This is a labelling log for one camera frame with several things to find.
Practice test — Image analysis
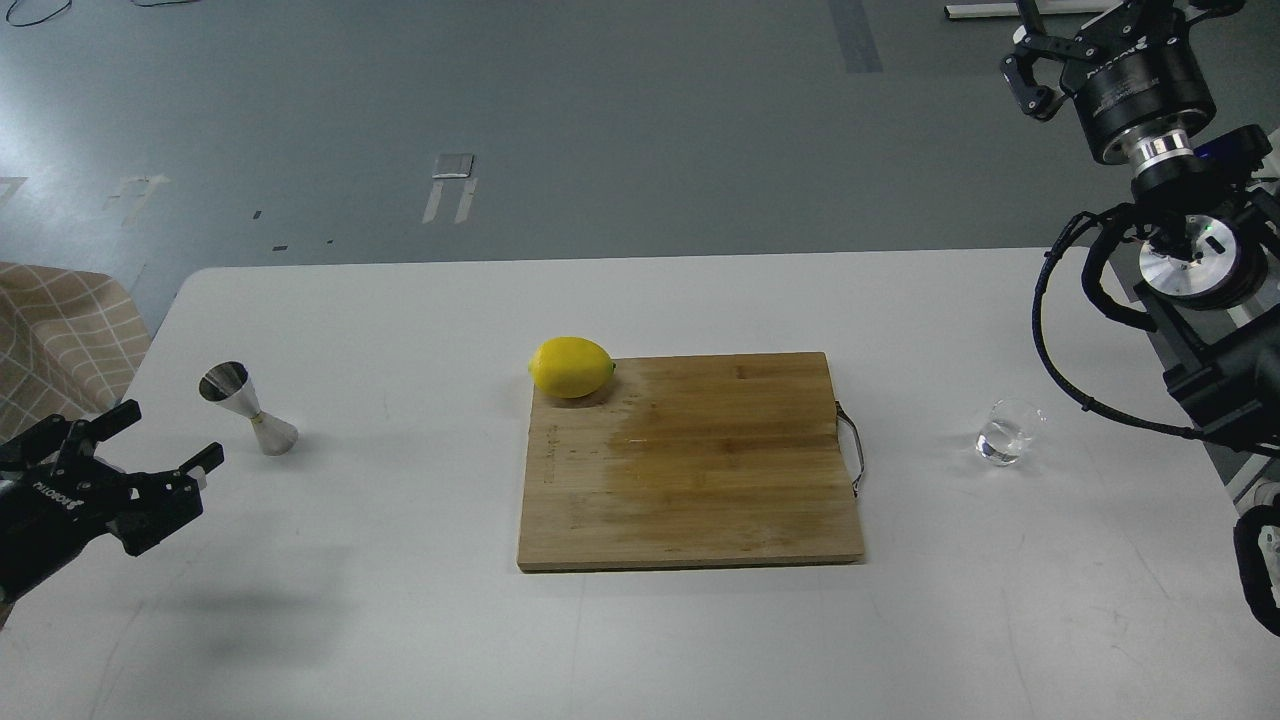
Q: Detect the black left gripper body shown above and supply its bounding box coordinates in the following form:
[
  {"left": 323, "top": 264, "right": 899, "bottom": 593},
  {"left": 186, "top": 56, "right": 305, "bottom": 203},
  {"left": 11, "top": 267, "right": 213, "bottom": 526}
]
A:
[{"left": 1, "top": 462, "right": 128, "bottom": 606}]

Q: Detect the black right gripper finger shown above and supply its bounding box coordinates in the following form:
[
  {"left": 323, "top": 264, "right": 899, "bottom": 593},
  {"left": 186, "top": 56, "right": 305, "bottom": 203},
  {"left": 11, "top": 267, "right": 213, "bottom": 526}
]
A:
[
  {"left": 1110, "top": 1, "right": 1245, "bottom": 41},
  {"left": 1001, "top": 26, "right": 1083, "bottom": 122}
]

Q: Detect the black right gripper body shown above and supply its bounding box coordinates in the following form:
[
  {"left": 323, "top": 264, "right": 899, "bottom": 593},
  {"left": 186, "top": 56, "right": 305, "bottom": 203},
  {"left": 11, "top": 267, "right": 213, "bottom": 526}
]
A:
[{"left": 1060, "top": 12, "right": 1217, "bottom": 165}]

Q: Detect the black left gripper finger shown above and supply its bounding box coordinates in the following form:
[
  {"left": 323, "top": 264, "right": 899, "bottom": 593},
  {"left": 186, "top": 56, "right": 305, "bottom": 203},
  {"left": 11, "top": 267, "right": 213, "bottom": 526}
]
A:
[
  {"left": 1, "top": 400, "right": 142, "bottom": 480},
  {"left": 108, "top": 442, "right": 225, "bottom": 557}
]

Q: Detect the steel double jigger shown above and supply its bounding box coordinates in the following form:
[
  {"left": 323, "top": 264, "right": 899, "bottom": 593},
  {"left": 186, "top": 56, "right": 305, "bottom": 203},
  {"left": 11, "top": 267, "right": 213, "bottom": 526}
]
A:
[{"left": 198, "top": 361, "right": 300, "bottom": 456}]

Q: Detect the clear glass cup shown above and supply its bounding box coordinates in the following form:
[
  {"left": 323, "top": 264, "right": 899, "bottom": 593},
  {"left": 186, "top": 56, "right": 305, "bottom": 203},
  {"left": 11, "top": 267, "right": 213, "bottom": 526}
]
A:
[{"left": 973, "top": 397, "right": 1048, "bottom": 468}]

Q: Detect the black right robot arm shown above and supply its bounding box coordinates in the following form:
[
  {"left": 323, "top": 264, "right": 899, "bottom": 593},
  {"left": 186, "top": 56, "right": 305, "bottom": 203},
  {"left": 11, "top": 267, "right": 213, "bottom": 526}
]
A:
[{"left": 1001, "top": 1, "right": 1279, "bottom": 633}]

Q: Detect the beige checkered cloth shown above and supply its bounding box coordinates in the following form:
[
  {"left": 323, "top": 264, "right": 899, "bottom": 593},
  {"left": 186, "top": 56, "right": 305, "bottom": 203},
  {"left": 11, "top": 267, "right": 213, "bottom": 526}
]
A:
[{"left": 1, "top": 263, "right": 152, "bottom": 439}]

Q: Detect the yellow lemon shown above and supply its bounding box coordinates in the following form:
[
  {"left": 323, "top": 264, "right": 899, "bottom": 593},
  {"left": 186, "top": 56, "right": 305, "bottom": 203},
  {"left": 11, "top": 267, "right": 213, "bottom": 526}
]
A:
[{"left": 527, "top": 336, "right": 616, "bottom": 398}]

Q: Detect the wooden cutting board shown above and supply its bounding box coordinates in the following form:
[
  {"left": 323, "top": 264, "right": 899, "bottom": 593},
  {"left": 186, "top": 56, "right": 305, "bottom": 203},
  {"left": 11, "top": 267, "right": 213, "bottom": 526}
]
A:
[{"left": 516, "top": 352, "right": 867, "bottom": 573}]

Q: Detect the white floor rail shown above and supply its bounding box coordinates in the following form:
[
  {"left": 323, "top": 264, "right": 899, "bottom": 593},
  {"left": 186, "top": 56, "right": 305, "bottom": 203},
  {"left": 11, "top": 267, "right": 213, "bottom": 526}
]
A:
[{"left": 943, "top": 1, "right": 1119, "bottom": 20}]

